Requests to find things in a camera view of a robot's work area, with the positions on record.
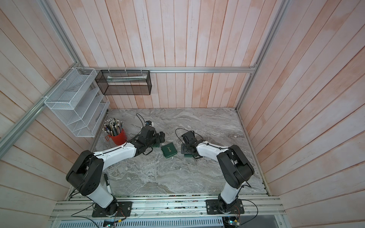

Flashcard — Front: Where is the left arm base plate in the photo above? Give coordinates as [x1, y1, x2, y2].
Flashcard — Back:
[92, 201, 133, 218]

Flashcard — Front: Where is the large green jewelry box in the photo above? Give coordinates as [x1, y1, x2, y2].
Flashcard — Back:
[161, 142, 177, 158]

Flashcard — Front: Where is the aluminium frame rail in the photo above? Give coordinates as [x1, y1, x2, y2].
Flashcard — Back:
[90, 66, 256, 73]

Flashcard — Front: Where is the white wire mesh shelf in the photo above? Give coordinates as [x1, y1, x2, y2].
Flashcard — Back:
[45, 68, 110, 138]

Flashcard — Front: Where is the black marker pen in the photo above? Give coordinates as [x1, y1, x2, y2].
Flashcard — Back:
[104, 173, 112, 194]

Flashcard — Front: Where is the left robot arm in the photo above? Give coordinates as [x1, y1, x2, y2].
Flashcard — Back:
[66, 125, 165, 216]

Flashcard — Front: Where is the black wire mesh basket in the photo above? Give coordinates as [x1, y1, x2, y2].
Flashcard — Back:
[96, 69, 152, 96]

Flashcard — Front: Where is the red metal pencil cup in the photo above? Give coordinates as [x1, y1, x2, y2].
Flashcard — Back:
[105, 129, 127, 145]

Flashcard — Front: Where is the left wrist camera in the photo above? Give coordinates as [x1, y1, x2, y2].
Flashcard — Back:
[145, 121, 154, 127]

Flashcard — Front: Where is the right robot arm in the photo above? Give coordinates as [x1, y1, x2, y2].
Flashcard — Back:
[181, 131, 255, 206]

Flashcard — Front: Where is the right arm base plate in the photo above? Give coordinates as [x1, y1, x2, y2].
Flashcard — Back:
[205, 199, 244, 215]

